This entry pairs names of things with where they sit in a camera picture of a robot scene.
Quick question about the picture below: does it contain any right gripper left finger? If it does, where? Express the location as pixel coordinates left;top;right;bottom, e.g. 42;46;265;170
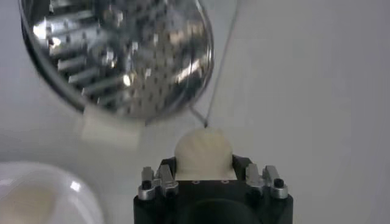
138;156;180;201

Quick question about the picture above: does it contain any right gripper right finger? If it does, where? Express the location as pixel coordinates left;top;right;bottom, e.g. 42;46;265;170
232;154;289;200

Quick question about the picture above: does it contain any stainless steel steamer basket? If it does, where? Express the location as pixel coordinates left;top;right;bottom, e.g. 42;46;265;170
18;0;215;121

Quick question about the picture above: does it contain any white round plate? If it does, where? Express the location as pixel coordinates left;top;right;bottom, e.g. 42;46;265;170
0;161;106;224

